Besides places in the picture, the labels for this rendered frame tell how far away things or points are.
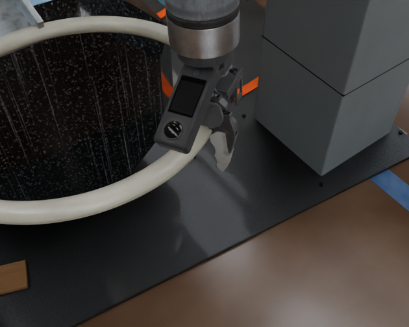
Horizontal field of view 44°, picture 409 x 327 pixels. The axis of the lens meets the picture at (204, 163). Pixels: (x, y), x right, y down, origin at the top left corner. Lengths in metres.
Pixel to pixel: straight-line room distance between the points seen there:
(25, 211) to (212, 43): 0.31
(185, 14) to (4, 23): 0.54
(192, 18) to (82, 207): 0.26
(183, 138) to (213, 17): 0.15
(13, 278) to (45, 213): 1.15
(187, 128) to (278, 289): 1.14
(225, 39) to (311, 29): 1.08
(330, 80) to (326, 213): 0.49
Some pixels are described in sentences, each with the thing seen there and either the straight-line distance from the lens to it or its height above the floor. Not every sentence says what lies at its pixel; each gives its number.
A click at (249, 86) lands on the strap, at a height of 0.02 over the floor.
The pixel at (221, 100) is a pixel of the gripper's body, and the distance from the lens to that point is 0.68.
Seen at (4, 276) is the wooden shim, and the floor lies 0.03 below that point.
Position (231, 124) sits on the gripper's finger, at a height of 1.03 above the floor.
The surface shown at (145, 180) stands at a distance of 0.65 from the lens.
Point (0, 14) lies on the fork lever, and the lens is 1.09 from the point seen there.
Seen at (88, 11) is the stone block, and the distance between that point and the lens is 1.38.
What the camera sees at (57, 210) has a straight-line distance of 0.65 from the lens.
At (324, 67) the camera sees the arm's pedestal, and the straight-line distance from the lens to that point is 1.70.
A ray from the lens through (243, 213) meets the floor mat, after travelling 1.84.
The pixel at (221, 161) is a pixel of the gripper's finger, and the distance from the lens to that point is 0.76.
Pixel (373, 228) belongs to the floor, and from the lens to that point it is 1.91.
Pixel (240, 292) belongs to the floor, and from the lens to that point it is 1.70.
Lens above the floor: 1.52
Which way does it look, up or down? 50 degrees down
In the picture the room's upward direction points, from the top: straight up
